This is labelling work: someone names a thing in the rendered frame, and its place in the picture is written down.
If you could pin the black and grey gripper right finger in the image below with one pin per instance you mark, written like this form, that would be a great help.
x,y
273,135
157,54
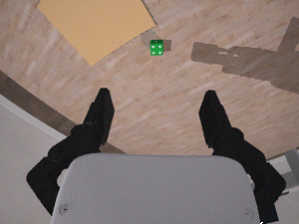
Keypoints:
x,y
229,142

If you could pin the tan flat mat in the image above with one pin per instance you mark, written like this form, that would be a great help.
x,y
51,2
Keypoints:
x,y
95,28

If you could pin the green die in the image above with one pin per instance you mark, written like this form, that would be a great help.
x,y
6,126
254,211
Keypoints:
x,y
156,47

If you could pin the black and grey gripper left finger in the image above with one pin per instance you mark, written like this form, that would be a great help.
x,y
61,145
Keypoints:
x,y
84,139

